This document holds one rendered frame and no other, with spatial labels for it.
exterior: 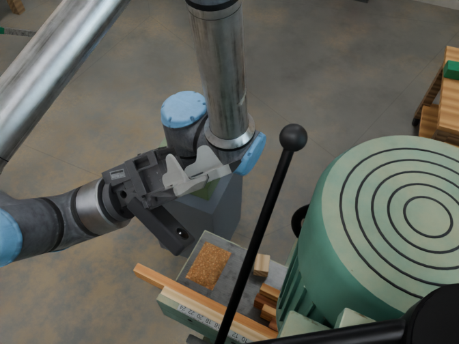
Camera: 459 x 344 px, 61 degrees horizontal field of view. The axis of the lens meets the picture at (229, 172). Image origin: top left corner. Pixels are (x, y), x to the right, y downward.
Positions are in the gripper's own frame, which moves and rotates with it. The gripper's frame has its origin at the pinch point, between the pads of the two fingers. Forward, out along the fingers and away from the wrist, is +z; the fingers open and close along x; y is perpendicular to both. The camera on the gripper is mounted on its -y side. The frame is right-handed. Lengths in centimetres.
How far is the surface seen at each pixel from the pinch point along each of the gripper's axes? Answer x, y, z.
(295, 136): -6.9, 1.4, 12.0
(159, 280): 17.5, -17.5, -30.9
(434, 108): 193, -15, 56
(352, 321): -29.7, -10.3, 15.1
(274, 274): 30.1, -26.8, -10.2
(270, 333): 17.6, -34.1, -11.1
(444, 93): 148, -7, 55
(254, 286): 26.8, -27.3, -14.5
